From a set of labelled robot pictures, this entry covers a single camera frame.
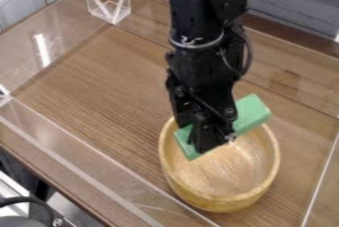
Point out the clear acrylic corner bracket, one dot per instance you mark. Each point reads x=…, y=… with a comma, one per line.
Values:
x=110, y=11

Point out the black metal bracket with bolt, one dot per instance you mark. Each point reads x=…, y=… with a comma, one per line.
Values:
x=43, y=212

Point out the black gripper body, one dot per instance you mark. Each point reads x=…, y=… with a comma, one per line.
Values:
x=205, y=68

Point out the brown wooden bowl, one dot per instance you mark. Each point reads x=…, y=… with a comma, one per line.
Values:
x=229, y=178

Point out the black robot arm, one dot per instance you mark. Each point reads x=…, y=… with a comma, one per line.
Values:
x=206, y=18

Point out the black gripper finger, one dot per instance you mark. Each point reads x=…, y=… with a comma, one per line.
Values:
x=212, y=130
x=182, y=109

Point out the green rectangular block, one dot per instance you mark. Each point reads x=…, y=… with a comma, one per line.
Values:
x=254, y=114

